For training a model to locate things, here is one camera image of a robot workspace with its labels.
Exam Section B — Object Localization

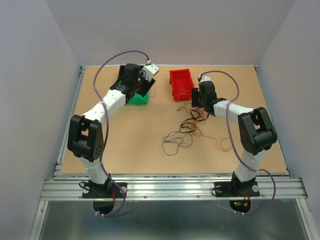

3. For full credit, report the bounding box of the aluminium rail frame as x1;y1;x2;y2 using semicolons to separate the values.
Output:
31;65;320;240

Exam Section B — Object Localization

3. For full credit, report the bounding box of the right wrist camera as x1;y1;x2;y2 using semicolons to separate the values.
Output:
197;75;211;84

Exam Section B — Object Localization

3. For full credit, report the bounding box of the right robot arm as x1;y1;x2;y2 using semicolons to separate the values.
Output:
191;81;278;197

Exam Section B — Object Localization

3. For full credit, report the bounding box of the green bin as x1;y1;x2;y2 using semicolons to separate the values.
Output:
127;92;149;106

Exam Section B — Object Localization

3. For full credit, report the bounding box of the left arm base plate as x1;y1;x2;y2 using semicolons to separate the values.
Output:
78;180;123;199

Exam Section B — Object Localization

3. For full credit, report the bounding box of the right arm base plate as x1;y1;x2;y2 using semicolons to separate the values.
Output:
213;181;260;198

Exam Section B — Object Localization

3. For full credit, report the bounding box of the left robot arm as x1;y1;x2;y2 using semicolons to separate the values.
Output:
67;63;159;198

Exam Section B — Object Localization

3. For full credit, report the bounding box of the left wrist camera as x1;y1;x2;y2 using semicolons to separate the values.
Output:
141;59;160;82

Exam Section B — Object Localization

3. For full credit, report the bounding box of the red bin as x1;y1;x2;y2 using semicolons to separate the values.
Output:
169;68;194;102

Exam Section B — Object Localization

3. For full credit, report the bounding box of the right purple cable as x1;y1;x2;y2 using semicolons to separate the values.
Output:
198;69;277;217

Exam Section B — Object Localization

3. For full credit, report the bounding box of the black bin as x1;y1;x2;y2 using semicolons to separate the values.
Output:
117;65;129;84

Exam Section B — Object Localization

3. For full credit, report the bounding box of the orange wire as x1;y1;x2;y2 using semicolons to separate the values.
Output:
176;103;233;152

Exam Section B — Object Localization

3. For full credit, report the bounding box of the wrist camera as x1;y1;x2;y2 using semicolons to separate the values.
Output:
197;75;211;84
141;59;160;82

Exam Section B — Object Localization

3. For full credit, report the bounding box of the blue white twisted wire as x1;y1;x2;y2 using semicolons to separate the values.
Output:
173;79;192;101

